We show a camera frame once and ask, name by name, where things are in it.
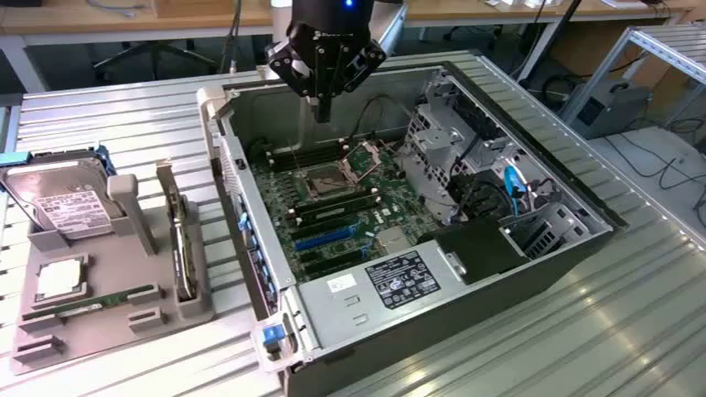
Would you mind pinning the CPU socket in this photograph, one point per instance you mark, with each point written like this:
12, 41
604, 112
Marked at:
325, 180

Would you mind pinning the grey plastic parts rack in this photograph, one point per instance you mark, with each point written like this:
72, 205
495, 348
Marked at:
109, 269

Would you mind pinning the open black PC case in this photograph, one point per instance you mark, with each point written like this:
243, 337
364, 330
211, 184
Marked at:
496, 306

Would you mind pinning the hard drive with blue caddy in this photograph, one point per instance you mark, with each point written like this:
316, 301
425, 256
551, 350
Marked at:
104, 159

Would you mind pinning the blue case latch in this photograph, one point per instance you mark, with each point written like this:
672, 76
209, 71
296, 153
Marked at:
272, 334

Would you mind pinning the thin locking lever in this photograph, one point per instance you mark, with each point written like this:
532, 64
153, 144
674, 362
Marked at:
296, 161

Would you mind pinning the silver chipset heatsink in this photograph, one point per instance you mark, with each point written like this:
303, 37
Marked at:
392, 240

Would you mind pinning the dark RAM stick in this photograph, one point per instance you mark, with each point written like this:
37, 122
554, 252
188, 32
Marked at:
336, 211

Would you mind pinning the green motherboard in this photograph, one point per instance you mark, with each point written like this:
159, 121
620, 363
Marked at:
385, 207

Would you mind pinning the silver CPU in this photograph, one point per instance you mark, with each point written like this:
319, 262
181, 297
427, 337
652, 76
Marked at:
60, 279

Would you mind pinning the blue expansion slot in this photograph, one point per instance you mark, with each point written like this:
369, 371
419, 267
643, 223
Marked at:
325, 240

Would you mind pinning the silver disk bay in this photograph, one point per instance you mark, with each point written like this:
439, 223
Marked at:
546, 235

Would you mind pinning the long wooden desk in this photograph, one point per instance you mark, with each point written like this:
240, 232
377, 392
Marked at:
468, 14

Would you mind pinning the black Nvidia graphics card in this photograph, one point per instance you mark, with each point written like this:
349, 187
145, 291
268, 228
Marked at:
181, 248

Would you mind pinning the black office chair base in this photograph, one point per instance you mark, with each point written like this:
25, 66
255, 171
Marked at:
153, 51

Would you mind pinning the small black chair base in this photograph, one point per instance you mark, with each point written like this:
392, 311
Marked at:
457, 31

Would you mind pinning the black case release latch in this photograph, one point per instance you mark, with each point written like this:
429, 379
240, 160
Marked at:
240, 164

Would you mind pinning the metal socket cover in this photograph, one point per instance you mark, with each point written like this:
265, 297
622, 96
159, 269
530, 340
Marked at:
352, 171

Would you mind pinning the aluminium slat frame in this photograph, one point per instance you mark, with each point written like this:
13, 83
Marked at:
662, 41

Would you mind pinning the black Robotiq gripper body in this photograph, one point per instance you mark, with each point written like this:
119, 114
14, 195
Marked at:
331, 20

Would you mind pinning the black plastic shroud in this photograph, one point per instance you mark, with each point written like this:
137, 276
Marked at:
479, 248

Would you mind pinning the green RAM stick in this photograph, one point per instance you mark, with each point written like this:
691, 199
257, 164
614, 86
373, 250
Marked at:
82, 308

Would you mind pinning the silver drive cage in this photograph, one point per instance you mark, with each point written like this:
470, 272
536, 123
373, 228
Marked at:
435, 136

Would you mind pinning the brown cardboard box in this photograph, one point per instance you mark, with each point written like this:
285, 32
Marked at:
187, 7

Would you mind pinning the silver hard disk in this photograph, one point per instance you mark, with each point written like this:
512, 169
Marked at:
65, 194

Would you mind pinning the grey power supply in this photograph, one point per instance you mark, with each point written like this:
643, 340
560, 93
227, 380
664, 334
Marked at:
341, 314

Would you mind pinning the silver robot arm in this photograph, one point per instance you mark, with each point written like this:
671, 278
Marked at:
393, 25

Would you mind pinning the wooden desk with cardboard box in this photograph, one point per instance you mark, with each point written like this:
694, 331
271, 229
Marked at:
54, 20

